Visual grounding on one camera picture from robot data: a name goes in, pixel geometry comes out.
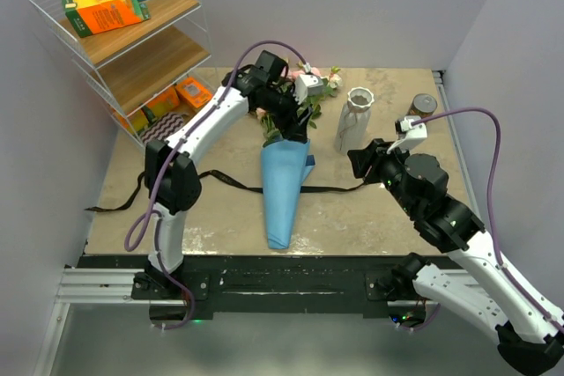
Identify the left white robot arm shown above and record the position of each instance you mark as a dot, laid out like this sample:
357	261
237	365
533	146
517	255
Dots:
171	175

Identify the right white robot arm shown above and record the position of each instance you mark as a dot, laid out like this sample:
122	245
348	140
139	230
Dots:
525	327

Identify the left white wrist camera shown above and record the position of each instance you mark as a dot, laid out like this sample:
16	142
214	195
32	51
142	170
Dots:
306	85

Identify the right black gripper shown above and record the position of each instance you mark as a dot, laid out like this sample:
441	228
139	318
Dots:
362	158

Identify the white wire wooden shelf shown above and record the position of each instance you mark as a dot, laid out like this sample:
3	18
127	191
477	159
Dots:
132	66

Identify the small pink rose stem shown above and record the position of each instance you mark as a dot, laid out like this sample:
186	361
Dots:
313	101

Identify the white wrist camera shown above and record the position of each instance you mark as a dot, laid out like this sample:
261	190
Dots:
306	85
411	132

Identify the tin can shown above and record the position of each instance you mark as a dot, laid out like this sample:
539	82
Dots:
423	105

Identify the orange yellow packet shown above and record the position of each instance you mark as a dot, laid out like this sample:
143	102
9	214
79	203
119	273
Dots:
148	114

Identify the twin pink rose stem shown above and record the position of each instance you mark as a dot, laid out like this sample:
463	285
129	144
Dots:
270	132

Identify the zigzag patterned cloth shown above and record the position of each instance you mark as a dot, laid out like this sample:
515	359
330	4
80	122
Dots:
167	125

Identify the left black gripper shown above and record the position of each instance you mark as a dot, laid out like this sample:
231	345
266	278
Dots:
287	124

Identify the blue wrapping paper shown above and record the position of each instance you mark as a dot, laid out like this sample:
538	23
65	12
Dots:
285	165

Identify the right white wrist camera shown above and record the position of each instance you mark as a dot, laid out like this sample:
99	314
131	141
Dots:
411	132

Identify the white bud rose stem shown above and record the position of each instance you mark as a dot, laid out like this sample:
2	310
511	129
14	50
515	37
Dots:
332	82

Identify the black ribbon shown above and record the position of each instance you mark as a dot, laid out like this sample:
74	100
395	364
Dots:
185	193

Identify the white ribbed vase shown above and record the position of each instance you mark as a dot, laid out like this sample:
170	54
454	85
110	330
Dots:
353	120

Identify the small orange box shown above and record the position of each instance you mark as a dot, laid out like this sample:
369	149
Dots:
191	92

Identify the orange green box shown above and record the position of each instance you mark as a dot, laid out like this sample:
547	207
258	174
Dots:
90	17

